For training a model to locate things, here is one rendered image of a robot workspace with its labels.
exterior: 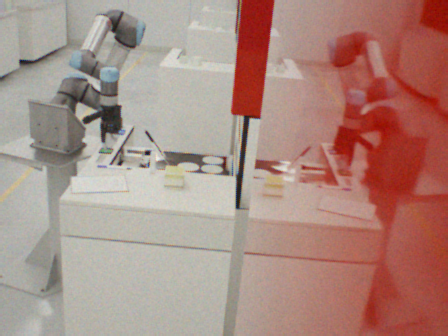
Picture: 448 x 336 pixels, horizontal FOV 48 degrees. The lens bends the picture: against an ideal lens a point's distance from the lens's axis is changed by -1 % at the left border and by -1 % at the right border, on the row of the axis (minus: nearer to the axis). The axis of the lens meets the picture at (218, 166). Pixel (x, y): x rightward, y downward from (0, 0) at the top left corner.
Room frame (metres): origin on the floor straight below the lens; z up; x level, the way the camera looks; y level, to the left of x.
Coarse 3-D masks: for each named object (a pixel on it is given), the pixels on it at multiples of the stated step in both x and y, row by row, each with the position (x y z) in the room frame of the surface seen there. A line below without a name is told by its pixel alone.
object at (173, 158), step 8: (168, 152) 2.27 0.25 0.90; (176, 152) 2.28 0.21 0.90; (184, 152) 2.29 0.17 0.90; (160, 160) 2.16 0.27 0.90; (168, 160) 2.17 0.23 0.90; (176, 160) 2.18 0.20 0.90; (184, 160) 2.19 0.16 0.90; (192, 160) 2.20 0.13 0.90; (200, 160) 2.21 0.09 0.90; (224, 160) 2.23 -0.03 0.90; (160, 168) 2.07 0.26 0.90; (200, 168) 2.11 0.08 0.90; (224, 168) 2.13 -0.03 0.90
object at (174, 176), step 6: (168, 168) 1.76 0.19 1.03; (174, 168) 1.77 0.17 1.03; (180, 168) 1.77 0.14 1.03; (168, 174) 1.72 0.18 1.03; (174, 174) 1.72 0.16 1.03; (180, 174) 1.72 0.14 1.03; (168, 180) 1.72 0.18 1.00; (174, 180) 1.72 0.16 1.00; (180, 180) 1.72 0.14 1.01; (168, 186) 1.72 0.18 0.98; (174, 186) 1.72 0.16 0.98; (180, 186) 1.72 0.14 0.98
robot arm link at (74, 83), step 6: (72, 72) 2.53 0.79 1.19; (66, 78) 2.51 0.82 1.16; (72, 78) 2.51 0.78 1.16; (78, 78) 2.52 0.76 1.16; (84, 78) 2.54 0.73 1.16; (66, 84) 2.48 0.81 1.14; (72, 84) 2.49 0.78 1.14; (78, 84) 2.50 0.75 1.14; (84, 84) 2.52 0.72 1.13; (60, 90) 2.46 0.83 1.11; (66, 90) 2.46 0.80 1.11; (72, 90) 2.47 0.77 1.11; (78, 90) 2.49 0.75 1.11; (84, 90) 2.50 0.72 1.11; (78, 96) 2.48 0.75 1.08; (84, 96) 2.49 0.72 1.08
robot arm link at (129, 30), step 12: (120, 24) 2.45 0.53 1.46; (132, 24) 2.46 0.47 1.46; (144, 24) 2.50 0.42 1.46; (120, 36) 2.46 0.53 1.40; (132, 36) 2.46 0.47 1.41; (120, 48) 2.48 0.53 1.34; (132, 48) 2.49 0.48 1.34; (108, 60) 2.50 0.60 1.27; (120, 60) 2.50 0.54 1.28; (96, 84) 2.51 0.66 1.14; (96, 96) 2.50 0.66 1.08; (96, 108) 2.51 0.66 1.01
